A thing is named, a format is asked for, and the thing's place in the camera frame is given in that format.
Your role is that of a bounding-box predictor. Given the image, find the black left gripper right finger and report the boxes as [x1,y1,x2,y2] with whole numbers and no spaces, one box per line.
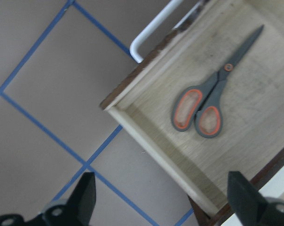
[227,171,284,226]

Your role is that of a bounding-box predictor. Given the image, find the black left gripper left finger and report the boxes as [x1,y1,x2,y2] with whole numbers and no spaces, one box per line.
[0,172,96,226]

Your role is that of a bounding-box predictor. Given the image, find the dark wooden drawer cabinet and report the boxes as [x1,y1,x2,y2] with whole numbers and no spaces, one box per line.
[189,148,284,226]

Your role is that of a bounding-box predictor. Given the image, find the brown paper table mat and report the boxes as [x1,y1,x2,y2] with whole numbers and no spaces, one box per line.
[0,0,197,226]

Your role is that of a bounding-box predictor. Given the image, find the orange grey handled scissors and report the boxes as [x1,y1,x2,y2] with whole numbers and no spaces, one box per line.
[171,25,264,138]

